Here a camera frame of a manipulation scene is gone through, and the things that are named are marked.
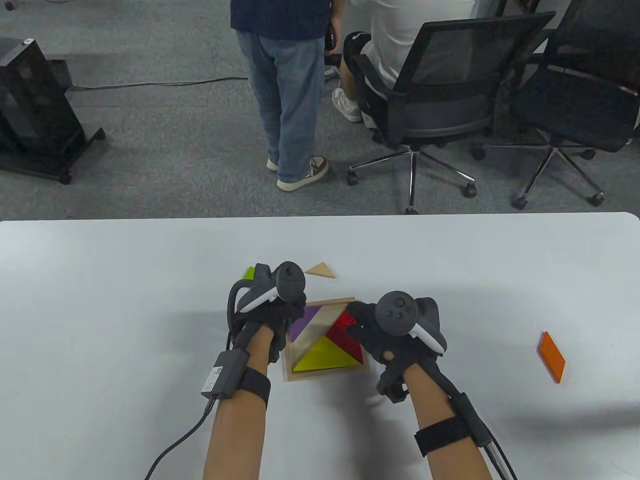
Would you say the person's right hand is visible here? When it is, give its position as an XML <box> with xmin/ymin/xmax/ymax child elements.
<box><xmin>346</xmin><ymin>297</ymin><xmax>448</xmax><ymax>403</ymax></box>

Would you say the person's left hand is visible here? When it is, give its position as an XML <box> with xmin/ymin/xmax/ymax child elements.
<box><xmin>231</xmin><ymin>265</ymin><xmax>307</xmax><ymax>365</ymax></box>

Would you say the purple triangle tangram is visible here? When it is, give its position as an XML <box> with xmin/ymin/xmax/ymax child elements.
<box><xmin>291</xmin><ymin>306</ymin><xmax>323</xmax><ymax>343</ymax></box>

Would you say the red triangle tangram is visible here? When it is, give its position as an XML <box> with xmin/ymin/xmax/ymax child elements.
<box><xmin>326</xmin><ymin>309</ymin><xmax>363</xmax><ymax>363</ymax></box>

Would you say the yellow triangle tangram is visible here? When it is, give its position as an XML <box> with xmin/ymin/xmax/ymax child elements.
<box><xmin>292</xmin><ymin>336</ymin><xmax>363</xmax><ymax>373</ymax></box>

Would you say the wooden square tray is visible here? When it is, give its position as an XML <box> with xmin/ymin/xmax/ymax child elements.
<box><xmin>282</xmin><ymin>297</ymin><xmax>372</xmax><ymax>383</ymax></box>

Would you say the orange parallelogram tangram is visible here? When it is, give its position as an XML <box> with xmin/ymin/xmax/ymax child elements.
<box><xmin>536</xmin><ymin>331</ymin><xmax>566</xmax><ymax>385</ymax></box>

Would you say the person's left forearm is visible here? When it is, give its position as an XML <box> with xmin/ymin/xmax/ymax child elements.
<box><xmin>202</xmin><ymin>327</ymin><xmax>276</xmax><ymax>480</ymax></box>

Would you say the person's right forearm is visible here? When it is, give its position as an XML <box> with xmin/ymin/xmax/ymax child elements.
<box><xmin>402</xmin><ymin>365</ymin><xmax>493</xmax><ymax>480</ymax></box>

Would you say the grey left hand controller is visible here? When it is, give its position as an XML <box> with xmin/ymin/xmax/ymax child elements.
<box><xmin>227</xmin><ymin>261</ymin><xmax>307</xmax><ymax>331</ymax></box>

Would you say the grey hand controller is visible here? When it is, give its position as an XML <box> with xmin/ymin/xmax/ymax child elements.
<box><xmin>227</xmin><ymin>261</ymin><xmax>307</xmax><ymax>331</ymax></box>
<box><xmin>375</xmin><ymin>291</ymin><xmax>447</xmax><ymax>355</ymax></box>

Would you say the grey right hand controller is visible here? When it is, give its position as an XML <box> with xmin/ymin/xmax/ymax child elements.
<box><xmin>375</xmin><ymin>291</ymin><xmax>447</xmax><ymax>355</ymax></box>

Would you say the grey left wrist module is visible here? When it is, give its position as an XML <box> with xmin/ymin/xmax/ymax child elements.
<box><xmin>201</xmin><ymin>350</ymin><xmax>251</xmax><ymax>400</ymax></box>

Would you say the grey wrist module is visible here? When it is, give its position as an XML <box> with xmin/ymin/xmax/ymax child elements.
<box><xmin>450</xmin><ymin>391</ymin><xmax>490</xmax><ymax>448</ymax></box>
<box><xmin>201</xmin><ymin>350</ymin><xmax>251</xmax><ymax>400</ymax></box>

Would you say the grey right wrist module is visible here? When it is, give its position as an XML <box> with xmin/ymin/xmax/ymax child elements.
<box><xmin>450</xmin><ymin>391</ymin><xmax>490</xmax><ymax>448</ymax></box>

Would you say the black mesh office chair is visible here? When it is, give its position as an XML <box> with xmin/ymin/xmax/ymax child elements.
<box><xmin>472</xmin><ymin>0</ymin><xmax>640</xmax><ymax>210</ymax></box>
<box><xmin>346</xmin><ymin>11</ymin><xmax>557</xmax><ymax>215</ymax></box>

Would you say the black computer tower on stand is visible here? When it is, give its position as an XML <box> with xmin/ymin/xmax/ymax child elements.
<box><xmin>0</xmin><ymin>37</ymin><xmax>106</xmax><ymax>185</ymax></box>

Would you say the black left wrist strap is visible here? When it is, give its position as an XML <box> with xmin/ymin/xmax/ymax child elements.
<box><xmin>237</xmin><ymin>367</ymin><xmax>272</xmax><ymax>406</ymax></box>

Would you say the black wrist strap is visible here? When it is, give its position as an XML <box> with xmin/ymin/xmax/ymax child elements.
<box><xmin>237</xmin><ymin>367</ymin><xmax>272</xmax><ymax>406</ymax></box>
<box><xmin>414</xmin><ymin>415</ymin><xmax>473</xmax><ymax>457</ymax></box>

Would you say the black right wrist strap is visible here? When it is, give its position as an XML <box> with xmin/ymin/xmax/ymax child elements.
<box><xmin>414</xmin><ymin>415</ymin><xmax>473</xmax><ymax>457</ymax></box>

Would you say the black left glove cable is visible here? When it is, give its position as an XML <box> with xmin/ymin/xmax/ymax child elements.
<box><xmin>145</xmin><ymin>397</ymin><xmax>216</xmax><ymax>480</ymax></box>

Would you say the black glove cable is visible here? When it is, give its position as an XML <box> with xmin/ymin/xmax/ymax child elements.
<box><xmin>145</xmin><ymin>397</ymin><xmax>216</xmax><ymax>480</ymax></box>
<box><xmin>482</xmin><ymin>435</ymin><xmax>518</xmax><ymax>480</ymax></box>

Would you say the black right glove cable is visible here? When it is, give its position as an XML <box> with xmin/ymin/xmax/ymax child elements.
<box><xmin>482</xmin><ymin>435</ymin><xmax>518</xmax><ymax>480</ymax></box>

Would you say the black floor cable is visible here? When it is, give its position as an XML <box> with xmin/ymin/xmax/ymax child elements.
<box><xmin>65</xmin><ymin>76</ymin><xmax>249</xmax><ymax>93</ymax></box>

